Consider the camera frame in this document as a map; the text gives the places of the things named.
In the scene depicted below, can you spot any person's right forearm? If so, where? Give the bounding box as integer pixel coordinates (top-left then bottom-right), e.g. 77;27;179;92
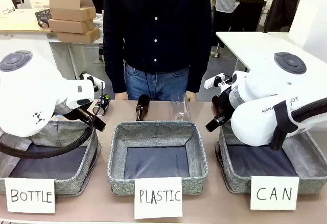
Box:
103;37;128;94

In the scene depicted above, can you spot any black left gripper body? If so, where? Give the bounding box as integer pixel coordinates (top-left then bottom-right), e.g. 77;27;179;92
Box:
62;106;96;127

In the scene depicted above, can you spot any hanging black coat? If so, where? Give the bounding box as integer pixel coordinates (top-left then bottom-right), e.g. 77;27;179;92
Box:
264;0;302;33

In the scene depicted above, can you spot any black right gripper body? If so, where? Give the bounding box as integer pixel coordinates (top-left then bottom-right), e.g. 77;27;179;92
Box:
217;90;235;119

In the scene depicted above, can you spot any person's left hand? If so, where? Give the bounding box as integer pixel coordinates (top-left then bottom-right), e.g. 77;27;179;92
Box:
185;90;198;103

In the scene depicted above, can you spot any brown glass bottle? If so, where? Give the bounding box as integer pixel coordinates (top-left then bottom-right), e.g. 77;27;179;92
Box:
135;93;151;121

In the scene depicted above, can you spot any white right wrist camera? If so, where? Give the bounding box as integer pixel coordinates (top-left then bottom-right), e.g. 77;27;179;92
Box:
204;73;233;90

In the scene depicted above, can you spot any open cardboard box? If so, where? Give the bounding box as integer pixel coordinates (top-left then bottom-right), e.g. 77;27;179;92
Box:
49;0;97;22

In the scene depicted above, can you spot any wooden top table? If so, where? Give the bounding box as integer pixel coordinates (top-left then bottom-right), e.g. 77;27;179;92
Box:
0;9;58;35

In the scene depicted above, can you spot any clear plastic bottle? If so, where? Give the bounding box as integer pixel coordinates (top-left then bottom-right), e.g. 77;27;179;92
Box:
170;92;192;122

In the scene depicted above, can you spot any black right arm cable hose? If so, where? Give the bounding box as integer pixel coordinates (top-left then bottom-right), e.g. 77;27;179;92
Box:
291;98;327;123

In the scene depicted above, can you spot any grey fabric basket can label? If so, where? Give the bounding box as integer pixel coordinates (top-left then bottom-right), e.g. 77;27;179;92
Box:
215;121;327;196

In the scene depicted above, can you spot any grey fabric basket bottle label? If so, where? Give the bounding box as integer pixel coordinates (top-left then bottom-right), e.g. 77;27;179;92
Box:
0;119;102;196

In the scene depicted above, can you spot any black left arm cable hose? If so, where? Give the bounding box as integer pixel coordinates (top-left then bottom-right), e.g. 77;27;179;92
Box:
0;81;106;159

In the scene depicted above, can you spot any white paper sign CAN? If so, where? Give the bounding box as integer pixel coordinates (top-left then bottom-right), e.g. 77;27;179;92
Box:
249;175;299;211

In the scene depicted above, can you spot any grey fabric basket plastic label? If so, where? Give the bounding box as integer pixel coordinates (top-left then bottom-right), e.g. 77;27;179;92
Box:
107;120;209;196

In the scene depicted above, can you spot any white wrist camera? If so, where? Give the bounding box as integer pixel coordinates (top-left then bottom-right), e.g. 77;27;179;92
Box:
80;72;106;92
204;73;233;90

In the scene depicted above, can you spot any person in dark shirt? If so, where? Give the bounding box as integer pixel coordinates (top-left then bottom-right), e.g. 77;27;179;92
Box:
103;0;214;101

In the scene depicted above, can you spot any black drink can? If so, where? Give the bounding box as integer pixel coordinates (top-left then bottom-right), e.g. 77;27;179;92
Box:
92;94;111;117

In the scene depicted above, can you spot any white plastic crate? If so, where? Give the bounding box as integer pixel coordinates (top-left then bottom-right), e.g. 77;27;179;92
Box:
29;0;51;11

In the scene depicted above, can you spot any white desk under boxes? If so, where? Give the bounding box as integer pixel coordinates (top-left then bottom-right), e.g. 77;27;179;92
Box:
48;37;104;81

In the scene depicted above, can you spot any person's left forearm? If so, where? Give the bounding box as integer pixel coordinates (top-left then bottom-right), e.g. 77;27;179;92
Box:
187;37;214;94

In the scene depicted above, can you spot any black strap on right arm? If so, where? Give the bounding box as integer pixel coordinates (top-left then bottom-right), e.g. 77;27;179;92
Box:
269;101;295;151

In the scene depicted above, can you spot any white table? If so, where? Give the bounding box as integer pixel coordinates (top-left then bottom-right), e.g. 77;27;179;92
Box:
216;31;327;73

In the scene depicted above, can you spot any white paper sign BOTTLE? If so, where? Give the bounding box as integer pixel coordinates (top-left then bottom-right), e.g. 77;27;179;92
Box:
4;177;56;214

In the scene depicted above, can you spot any white paper sign PLASTIC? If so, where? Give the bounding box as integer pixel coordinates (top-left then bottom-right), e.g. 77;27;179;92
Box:
134;177;183;219

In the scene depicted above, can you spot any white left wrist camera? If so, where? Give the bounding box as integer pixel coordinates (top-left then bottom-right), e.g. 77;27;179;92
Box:
80;72;106;92

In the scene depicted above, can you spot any closed flat cardboard box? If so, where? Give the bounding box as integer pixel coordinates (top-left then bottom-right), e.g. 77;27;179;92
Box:
48;18;96;34
56;27;101;44

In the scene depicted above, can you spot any dark blue plastic basket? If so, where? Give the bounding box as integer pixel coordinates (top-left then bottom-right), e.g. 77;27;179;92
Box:
34;9;52;28

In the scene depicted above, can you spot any bystander in olive shirt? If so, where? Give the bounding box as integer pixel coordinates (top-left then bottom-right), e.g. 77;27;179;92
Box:
229;0;271;33

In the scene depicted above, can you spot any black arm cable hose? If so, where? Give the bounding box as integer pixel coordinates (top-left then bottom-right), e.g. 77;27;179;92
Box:
291;98;327;123
0;81;106;159

